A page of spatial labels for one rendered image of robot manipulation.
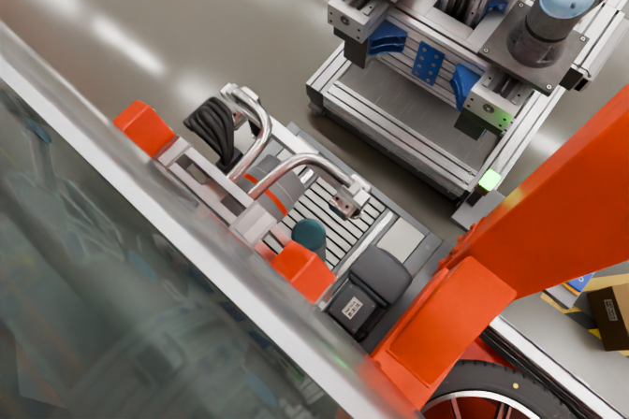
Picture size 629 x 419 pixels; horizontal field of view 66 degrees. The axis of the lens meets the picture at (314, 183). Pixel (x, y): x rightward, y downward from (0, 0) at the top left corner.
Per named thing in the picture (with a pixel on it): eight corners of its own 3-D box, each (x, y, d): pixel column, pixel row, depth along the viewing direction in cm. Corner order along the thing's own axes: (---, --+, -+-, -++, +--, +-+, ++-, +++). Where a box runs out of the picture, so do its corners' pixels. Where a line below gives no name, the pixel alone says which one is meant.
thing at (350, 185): (238, 202, 102) (228, 185, 92) (299, 139, 107) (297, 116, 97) (299, 257, 98) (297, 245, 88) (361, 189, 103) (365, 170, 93)
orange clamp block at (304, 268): (263, 268, 89) (285, 287, 81) (292, 237, 90) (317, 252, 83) (285, 291, 92) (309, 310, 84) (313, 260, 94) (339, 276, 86)
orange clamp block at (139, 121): (138, 156, 99) (107, 124, 93) (167, 130, 101) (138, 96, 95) (151, 166, 93) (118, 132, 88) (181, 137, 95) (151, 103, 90)
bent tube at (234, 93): (173, 146, 107) (158, 123, 97) (235, 89, 112) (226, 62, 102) (230, 195, 103) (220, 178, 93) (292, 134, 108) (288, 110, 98)
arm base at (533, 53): (523, 13, 137) (537, -13, 128) (573, 39, 134) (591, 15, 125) (496, 49, 133) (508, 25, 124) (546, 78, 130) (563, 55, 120)
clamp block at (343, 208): (328, 208, 110) (328, 200, 105) (353, 180, 112) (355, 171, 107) (344, 223, 108) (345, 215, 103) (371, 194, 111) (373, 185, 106)
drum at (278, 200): (211, 224, 121) (197, 208, 108) (270, 165, 127) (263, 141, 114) (251, 262, 118) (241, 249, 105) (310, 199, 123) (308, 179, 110)
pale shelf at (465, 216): (448, 220, 158) (451, 217, 155) (479, 182, 162) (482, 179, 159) (565, 310, 147) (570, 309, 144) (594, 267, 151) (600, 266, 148)
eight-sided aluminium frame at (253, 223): (179, 199, 145) (99, 109, 94) (195, 184, 147) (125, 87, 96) (315, 325, 132) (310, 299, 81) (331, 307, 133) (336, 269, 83)
